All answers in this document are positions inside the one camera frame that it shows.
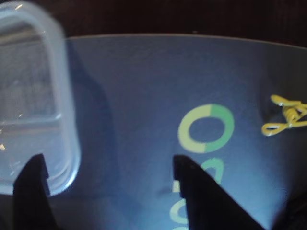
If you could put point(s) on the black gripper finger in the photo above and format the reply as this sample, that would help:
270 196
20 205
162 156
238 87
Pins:
208 208
31 196

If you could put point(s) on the clear plastic container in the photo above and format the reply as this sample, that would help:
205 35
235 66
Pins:
31 95

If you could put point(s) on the dark grey WOWROBO mat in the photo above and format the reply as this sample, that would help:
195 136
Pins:
144 95

